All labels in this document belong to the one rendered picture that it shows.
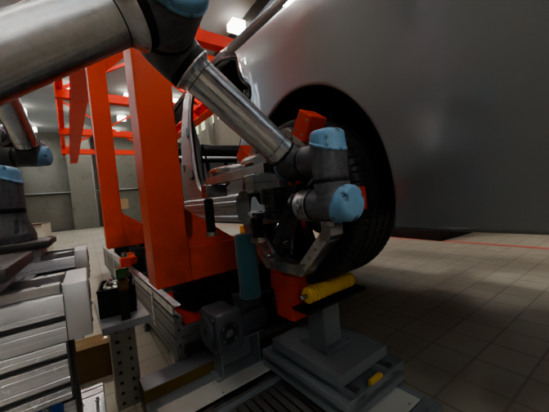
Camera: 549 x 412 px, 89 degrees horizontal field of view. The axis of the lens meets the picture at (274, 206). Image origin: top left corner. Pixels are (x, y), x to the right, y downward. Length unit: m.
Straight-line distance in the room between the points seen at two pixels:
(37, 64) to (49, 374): 0.44
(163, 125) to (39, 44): 0.97
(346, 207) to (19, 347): 0.56
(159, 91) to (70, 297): 1.06
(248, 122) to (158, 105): 0.84
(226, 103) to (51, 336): 0.50
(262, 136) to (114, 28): 0.32
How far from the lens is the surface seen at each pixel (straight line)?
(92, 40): 0.48
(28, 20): 0.48
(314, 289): 1.05
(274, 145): 0.64
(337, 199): 0.54
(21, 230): 1.08
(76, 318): 0.57
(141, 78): 1.45
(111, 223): 3.24
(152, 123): 1.39
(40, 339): 0.58
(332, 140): 0.57
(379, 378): 1.27
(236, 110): 0.63
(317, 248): 0.95
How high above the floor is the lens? 0.88
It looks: 2 degrees down
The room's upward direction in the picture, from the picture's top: 6 degrees counter-clockwise
